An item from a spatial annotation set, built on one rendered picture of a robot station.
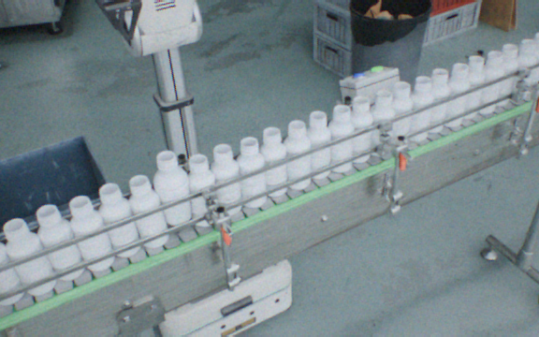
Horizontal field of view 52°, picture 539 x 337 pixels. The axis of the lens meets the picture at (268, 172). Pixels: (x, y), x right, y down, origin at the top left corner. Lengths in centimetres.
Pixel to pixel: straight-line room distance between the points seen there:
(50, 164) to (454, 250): 173
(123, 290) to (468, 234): 183
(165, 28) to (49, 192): 60
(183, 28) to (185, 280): 74
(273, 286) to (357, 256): 55
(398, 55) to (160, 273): 222
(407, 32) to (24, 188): 210
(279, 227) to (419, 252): 135
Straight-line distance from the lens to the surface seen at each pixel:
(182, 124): 181
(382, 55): 312
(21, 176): 171
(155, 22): 160
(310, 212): 130
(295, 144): 120
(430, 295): 240
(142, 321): 128
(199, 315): 201
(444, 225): 270
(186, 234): 120
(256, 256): 130
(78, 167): 173
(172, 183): 109
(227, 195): 118
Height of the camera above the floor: 183
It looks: 39 degrees down
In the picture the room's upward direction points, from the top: 3 degrees counter-clockwise
